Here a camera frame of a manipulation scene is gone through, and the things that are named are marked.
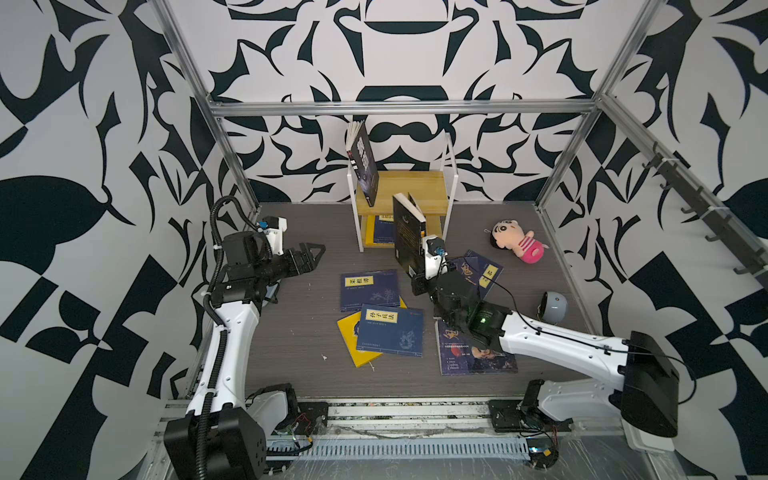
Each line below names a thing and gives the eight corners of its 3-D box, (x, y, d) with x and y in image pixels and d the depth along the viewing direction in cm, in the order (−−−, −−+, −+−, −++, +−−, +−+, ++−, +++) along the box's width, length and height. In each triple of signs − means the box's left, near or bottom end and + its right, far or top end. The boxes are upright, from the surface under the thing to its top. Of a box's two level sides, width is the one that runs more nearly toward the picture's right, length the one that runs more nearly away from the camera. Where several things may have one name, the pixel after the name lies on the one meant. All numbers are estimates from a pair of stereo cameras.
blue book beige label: (356, 350, 86) (355, 347, 84) (362, 307, 94) (362, 303, 92) (422, 356, 85) (423, 353, 83) (422, 312, 93) (423, 308, 91)
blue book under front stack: (342, 312, 93) (341, 308, 92) (341, 277, 101) (340, 273, 99) (400, 306, 95) (401, 303, 93) (395, 272, 102) (395, 268, 101)
